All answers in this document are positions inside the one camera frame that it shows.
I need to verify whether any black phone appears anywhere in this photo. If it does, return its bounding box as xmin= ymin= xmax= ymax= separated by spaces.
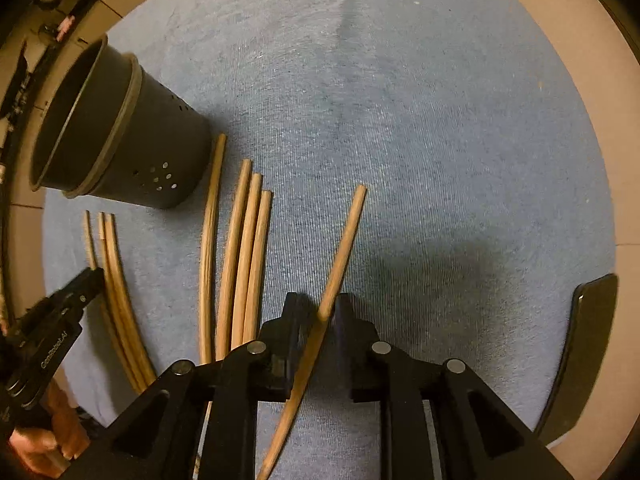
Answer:
xmin=535 ymin=273 xmax=618 ymax=445

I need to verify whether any blue towel mat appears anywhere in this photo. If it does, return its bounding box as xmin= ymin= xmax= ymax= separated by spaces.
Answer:
xmin=41 ymin=0 xmax=618 ymax=480

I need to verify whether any left hand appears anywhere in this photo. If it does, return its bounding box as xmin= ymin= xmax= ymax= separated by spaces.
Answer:
xmin=9 ymin=380 xmax=90 ymax=479

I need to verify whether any wooden chopstick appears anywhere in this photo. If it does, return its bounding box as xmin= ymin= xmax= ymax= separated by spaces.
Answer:
xmin=257 ymin=184 xmax=367 ymax=480
xmin=243 ymin=190 xmax=272 ymax=344
xmin=215 ymin=159 xmax=252 ymax=361
xmin=102 ymin=214 xmax=156 ymax=391
xmin=231 ymin=174 xmax=262 ymax=349
xmin=198 ymin=133 xmax=227 ymax=364
xmin=81 ymin=209 xmax=141 ymax=395
xmin=98 ymin=212 xmax=145 ymax=394

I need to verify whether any black utensil holder cup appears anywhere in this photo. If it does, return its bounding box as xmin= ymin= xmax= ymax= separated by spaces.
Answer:
xmin=29 ymin=36 xmax=213 ymax=209

